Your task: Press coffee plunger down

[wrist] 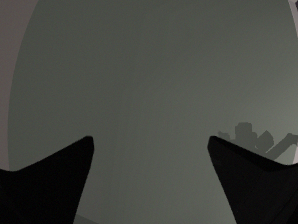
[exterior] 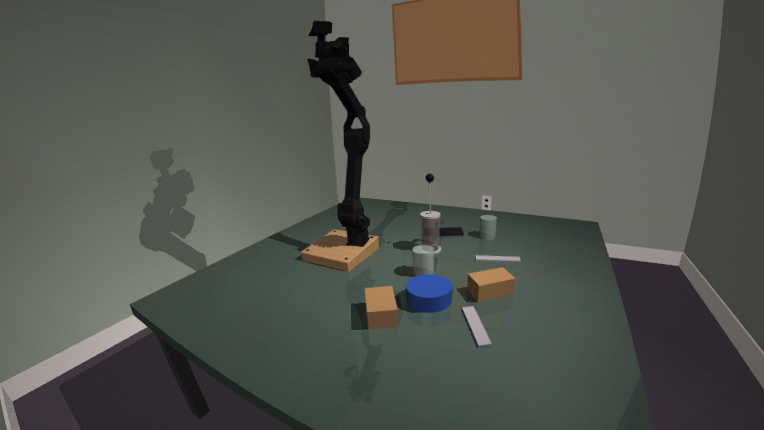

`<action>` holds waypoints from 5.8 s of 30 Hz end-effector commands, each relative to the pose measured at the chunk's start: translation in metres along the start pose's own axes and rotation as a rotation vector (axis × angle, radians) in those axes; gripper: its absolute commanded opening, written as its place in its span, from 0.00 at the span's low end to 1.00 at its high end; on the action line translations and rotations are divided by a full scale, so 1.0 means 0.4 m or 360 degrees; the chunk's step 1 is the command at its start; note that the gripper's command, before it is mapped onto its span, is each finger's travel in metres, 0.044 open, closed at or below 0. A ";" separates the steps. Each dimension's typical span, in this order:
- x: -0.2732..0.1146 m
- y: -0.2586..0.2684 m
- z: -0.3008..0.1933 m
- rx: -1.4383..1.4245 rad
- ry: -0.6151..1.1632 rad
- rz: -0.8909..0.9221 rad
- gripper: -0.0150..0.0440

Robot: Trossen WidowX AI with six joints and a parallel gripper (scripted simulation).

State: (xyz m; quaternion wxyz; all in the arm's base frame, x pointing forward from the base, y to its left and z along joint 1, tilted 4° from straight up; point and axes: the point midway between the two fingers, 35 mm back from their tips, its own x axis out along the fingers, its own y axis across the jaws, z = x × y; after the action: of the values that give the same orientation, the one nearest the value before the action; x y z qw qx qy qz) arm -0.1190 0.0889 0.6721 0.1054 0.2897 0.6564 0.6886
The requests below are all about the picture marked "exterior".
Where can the blue short cylinder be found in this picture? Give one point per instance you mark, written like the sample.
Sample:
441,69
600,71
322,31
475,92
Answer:
429,293

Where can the grey flat bar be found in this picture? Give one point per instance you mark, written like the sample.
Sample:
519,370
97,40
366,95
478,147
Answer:
476,327
498,258

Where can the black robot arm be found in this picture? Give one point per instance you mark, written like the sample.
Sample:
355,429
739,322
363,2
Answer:
337,70

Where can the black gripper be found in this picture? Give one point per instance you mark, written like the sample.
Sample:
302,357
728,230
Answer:
319,29

